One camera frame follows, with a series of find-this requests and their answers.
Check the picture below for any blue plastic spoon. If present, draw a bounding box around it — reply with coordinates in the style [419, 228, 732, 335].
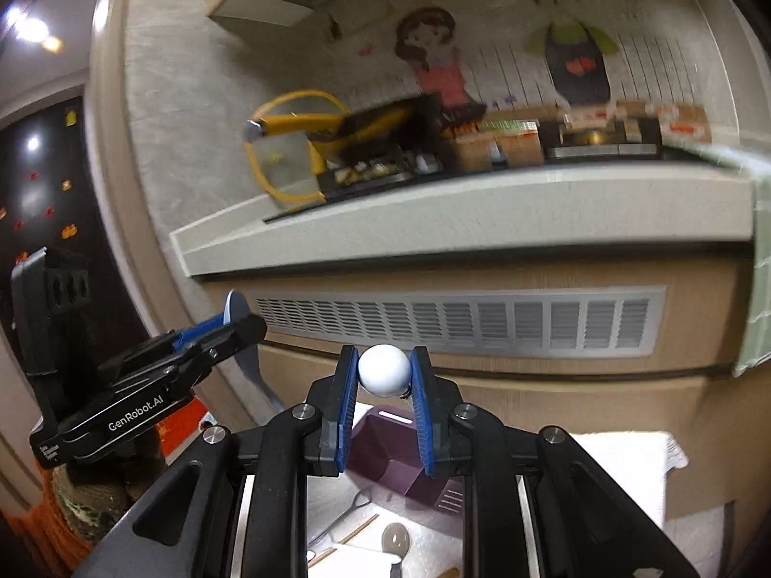
[224, 289, 283, 411]

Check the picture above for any white ball-handle metal spoon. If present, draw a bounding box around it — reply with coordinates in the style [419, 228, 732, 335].
[358, 344, 412, 398]

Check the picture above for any grey spoon black handle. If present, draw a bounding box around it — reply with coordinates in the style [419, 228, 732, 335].
[382, 522, 411, 578]

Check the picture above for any light wooden spoon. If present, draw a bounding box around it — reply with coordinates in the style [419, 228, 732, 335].
[437, 567, 460, 578]

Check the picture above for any dark purple utensil bin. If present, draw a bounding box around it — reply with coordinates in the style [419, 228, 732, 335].
[346, 407, 464, 515]

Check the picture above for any beige stone countertop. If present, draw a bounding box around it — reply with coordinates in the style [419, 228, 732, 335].
[171, 163, 754, 276]

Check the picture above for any grey ventilation grille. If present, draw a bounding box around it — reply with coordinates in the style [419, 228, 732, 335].
[250, 286, 666, 359]

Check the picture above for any white textured table cloth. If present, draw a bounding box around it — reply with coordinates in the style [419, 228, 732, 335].
[240, 400, 690, 578]

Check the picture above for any green white deer towel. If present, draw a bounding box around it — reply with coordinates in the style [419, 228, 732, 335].
[672, 142, 771, 377]

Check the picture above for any steel spoon wire loop handle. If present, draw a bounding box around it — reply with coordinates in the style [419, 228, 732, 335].
[306, 486, 372, 561]

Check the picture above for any black pan yellow handle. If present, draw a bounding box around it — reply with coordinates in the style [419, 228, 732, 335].
[244, 94, 486, 193]

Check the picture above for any cartoon couple wall sticker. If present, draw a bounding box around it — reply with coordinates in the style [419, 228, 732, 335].
[359, 0, 638, 116]

